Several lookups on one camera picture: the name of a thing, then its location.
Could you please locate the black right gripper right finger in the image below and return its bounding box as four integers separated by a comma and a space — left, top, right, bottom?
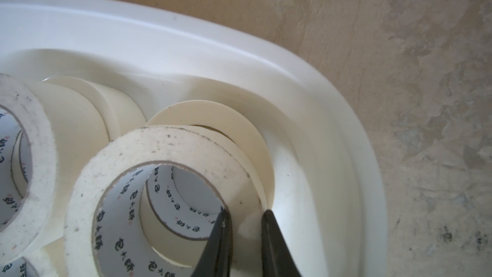
261, 210, 301, 277

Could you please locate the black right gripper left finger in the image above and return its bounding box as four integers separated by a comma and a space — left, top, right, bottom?
192, 210, 233, 277

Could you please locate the cream tape roll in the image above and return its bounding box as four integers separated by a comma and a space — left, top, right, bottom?
65, 125, 275, 276
1, 74, 109, 264

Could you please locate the white plastic storage box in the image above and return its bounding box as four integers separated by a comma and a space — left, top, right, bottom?
1, 0, 388, 276

